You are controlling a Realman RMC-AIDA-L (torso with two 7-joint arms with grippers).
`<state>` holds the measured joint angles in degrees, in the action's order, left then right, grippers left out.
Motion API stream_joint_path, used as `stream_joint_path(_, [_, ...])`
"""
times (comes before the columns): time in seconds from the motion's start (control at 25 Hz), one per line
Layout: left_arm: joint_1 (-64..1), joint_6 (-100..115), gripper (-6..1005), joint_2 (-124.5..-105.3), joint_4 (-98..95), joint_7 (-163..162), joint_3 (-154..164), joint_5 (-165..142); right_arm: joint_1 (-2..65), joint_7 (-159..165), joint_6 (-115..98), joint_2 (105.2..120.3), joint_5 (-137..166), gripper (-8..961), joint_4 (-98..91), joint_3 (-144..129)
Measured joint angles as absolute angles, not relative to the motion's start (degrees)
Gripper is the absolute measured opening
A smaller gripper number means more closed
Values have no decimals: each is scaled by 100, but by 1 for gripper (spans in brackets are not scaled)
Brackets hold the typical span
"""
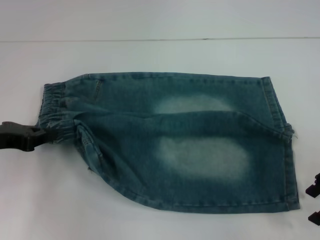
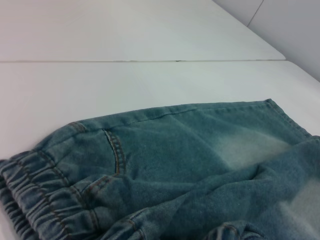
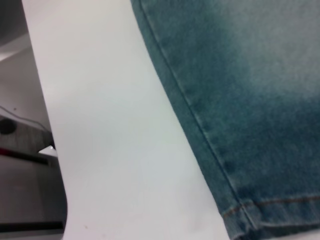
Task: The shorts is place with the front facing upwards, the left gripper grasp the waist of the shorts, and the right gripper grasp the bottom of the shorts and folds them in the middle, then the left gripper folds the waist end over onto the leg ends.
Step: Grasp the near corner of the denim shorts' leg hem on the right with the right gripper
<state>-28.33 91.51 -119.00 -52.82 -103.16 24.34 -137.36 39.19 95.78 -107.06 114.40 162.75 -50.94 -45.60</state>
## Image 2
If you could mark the blue denim shorts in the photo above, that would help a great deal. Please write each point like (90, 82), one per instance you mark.
(175, 162)

